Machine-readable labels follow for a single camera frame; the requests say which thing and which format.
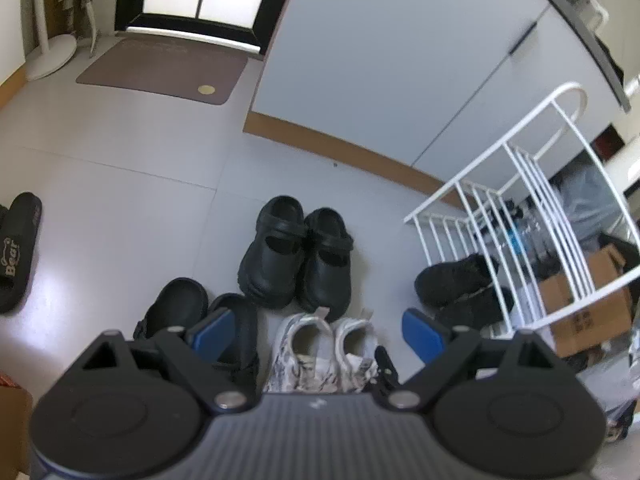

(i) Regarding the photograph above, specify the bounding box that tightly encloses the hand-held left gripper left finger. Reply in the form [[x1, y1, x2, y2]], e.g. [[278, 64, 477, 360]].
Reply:
[[82, 309, 251, 414]]

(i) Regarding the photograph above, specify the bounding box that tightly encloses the white mop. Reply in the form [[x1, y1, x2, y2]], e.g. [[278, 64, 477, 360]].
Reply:
[[57, 0, 101, 58]]

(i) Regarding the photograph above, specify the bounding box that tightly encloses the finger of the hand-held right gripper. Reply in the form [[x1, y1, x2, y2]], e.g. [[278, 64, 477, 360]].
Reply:
[[374, 345, 403, 398]]

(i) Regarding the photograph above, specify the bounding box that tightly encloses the brown cardboard box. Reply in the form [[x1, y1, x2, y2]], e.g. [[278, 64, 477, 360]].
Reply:
[[537, 245, 633, 358]]

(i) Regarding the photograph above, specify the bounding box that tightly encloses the white metal shoe rack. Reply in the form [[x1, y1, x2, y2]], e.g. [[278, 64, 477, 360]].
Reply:
[[402, 82, 640, 341]]

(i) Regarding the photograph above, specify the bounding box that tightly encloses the white standing fan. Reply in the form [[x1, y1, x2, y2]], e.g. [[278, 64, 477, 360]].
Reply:
[[22, 0, 78, 82]]

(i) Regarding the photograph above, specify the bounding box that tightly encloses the black printed slide sandal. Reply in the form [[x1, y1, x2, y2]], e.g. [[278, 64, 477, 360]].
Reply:
[[0, 191, 43, 315]]

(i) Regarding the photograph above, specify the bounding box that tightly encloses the clear bottle blue label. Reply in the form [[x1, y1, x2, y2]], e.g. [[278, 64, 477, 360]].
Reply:
[[505, 222, 533, 261]]

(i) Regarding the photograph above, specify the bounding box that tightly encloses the white cabinet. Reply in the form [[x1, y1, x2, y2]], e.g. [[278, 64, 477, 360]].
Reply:
[[243, 0, 631, 196]]

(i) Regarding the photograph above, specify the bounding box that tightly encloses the glossy black chunky clog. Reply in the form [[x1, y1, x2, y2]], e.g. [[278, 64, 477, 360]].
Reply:
[[239, 196, 307, 309], [299, 207, 353, 313]]

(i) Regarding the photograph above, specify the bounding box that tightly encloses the worn cardboard box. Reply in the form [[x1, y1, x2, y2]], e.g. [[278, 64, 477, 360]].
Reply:
[[0, 370, 35, 480]]

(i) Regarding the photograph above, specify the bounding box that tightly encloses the brown door mat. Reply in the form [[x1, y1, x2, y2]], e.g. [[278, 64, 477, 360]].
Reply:
[[75, 37, 249, 107]]

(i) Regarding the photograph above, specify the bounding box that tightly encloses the white printed sneaker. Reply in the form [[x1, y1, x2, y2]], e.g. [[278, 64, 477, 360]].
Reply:
[[332, 310, 381, 393], [262, 310, 336, 393]]

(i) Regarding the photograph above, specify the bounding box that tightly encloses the black lace-up sneaker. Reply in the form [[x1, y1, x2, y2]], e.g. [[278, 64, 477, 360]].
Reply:
[[434, 286, 516, 331], [414, 254, 501, 308]]

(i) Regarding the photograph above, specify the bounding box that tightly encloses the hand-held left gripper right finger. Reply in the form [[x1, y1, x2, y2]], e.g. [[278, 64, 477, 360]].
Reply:
[[387, 309, 561, 414]]

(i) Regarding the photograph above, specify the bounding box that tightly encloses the black strapped clog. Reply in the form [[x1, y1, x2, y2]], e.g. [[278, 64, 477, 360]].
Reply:
[[132, 277, 209, 343], [207, 292, 261, 396]]

